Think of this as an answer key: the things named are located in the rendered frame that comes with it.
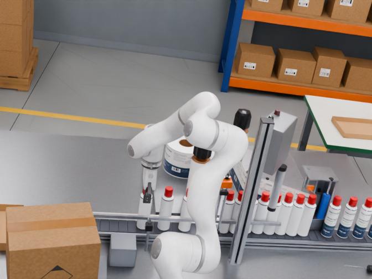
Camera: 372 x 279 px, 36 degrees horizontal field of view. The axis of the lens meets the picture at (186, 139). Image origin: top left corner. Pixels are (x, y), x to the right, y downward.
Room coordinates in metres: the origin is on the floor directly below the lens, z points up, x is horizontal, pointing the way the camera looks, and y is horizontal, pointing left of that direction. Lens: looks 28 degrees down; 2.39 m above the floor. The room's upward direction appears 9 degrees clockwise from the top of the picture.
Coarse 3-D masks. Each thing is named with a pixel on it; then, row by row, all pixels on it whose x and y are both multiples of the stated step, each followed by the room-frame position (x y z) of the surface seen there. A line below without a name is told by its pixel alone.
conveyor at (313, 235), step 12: (108, 228) 1.92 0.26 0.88; (120, 228) 1.93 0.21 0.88; (132, 228) 1.95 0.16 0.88; (156, 228) 1.97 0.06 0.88; (192, 228) 2.01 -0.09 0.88; (216, 228) 2.04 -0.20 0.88; (312, 240) 2.07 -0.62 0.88; (324, 240) 2.08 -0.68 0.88; (336, 240) 2.09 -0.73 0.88; (348, 240) 2.11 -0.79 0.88; (360, 240) 2.12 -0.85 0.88
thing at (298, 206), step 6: (300, 198) 2.08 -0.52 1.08; (294, 204) 2.08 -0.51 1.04; (300, 204) 2.08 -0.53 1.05; (294, 210) 2.07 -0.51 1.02; (300, 210) 2.07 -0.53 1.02; (294, 216) 2.07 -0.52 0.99; (300, 216) 2.07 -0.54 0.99; (288, 222) 2.08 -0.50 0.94; (294, 222) 2.07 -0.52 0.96; (288, 228) 2.07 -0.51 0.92; (294, 228) 2.07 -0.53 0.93; (288, 234) 2.07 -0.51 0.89; (294, 234) 2.07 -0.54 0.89
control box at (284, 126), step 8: (272, 112) 2.04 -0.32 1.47; (280, 112) 2.04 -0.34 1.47; (280, 120) 1.97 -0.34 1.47; (288, 120) 1.98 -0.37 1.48; (296, 120) 2.01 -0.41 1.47; (280, 128) 1.90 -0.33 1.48; (288, 128) 1.93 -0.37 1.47; (272, 136) 1.89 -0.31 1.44; (280, 136) 1.87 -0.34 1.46; (288, 136) 1.96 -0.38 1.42; (272, 144) 1.88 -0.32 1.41; (280, 144) 1.87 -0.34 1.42; (288, 144) 1.99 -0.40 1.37; (272, 152) 1.88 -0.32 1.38; (280, 152) 1.90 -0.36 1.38; (288, 152) 2.02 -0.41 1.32; (272, 160) 1.88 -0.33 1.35; (280, 160) 1.92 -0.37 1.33; (264, 168) 1.89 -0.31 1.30; (272, 168) 1.87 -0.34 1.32
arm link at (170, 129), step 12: (168, 120) 1.87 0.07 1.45; (180, 120) 1.81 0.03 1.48; (144, 132) 1.87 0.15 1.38; (156, 132) 1.86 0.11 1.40; (168, 132) 1.85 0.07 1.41; (180, 132) 1.83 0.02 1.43; (132, 144) 1.88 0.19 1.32; (144, 144) 1.84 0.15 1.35; (156, 144) 1.84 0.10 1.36; (132, 156) 1.88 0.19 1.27; (144, 156) 1.90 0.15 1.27
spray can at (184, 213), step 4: (184, 196) 2.00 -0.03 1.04; (184, 200) 1.98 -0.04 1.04; (184, 204) 1.98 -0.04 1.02; (184, 208) 1.98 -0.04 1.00; (184, 212) 1.97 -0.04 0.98; (180, 216) 1.99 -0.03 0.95; (184, 216) 1.97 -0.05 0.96; (188, 216) 1.97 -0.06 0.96; (180, 224) 1.98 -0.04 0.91; (184, 224) 1.97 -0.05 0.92; (188, 224) 1.98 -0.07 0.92; (180, 228) 1.98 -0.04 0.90; (184, 228) 1.97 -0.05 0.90; (188, 228) 1.98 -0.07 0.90
